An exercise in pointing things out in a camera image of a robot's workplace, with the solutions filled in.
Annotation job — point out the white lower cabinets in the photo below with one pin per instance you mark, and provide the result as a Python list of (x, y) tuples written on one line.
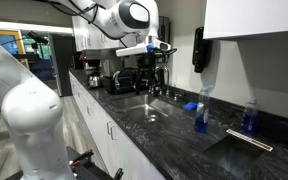
[(115, 147)]

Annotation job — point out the white upper cabinet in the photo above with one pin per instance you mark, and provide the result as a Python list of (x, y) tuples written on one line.
[(235, 18)]

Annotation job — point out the clear bottle with blue liquid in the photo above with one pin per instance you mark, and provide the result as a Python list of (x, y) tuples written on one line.
[(203, 106)]

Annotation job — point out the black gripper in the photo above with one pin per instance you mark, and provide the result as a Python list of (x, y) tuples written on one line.
[(146, 68)]

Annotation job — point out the black robot cart with clamps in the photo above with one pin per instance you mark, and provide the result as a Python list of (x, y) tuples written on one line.
[(90, 166)]

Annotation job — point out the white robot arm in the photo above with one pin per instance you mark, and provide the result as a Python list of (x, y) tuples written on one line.
[(32, 111)]

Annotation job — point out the coffee maker with carafe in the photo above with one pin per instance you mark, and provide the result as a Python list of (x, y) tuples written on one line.
[(91, 59)]

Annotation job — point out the black soap dispenser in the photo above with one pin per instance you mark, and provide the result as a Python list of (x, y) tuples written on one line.
[(202, 50)]

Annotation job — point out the black dish rack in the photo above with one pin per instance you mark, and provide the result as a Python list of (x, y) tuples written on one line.
[(120, 82)]

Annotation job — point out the square countertop trash opening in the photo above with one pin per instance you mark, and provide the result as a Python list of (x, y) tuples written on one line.
[(236, 152)]

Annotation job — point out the blue sponge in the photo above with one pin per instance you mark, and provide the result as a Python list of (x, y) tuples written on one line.
[(190, 106)]

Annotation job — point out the chrome faucet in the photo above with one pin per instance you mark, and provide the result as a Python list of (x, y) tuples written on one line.
[(163, 79)]

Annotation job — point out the steel paper towel dispenser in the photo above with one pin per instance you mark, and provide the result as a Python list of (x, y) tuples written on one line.
[(164, 29)]

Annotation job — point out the stainless steel sink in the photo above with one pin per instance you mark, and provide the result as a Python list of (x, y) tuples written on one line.
[(145, 108)]

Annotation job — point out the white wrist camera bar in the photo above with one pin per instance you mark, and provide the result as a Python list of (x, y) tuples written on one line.
[(143, 48)]

